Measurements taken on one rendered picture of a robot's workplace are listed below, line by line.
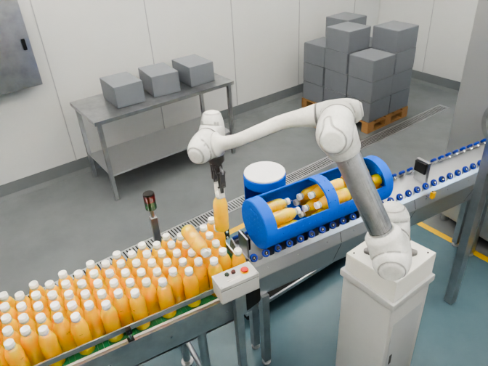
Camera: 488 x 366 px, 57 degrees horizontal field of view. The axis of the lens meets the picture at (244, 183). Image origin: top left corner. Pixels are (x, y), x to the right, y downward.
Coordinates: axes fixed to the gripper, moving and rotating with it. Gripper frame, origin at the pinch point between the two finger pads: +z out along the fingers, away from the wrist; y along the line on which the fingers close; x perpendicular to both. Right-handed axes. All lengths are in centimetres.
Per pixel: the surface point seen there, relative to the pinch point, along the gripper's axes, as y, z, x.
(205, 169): 245, 141, -84
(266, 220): -9.4, 20.5, -20.0
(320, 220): -12, 32, -53
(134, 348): -23, 53, 60
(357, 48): 258, 47, -305
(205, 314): -23, 52, 23
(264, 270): -12, 52, -17
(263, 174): 51, 36, -53
